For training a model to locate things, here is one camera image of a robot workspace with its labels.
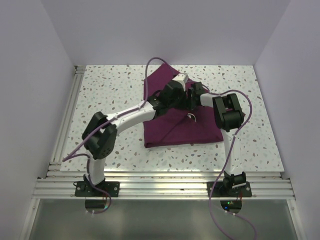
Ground purple cloth mat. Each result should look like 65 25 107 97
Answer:
143 63 223 148

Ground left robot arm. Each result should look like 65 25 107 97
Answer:
82 78 187 197

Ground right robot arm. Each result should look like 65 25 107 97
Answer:
187 82 247 198

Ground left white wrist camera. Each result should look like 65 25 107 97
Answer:
173 73 189 87

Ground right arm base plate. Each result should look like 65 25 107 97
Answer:
206 181 253 198

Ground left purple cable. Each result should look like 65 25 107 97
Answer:
62 56 181 215

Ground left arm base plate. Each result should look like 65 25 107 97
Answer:
73 181 120 198

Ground aluminium frame rails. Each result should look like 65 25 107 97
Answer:
21 65 306 240

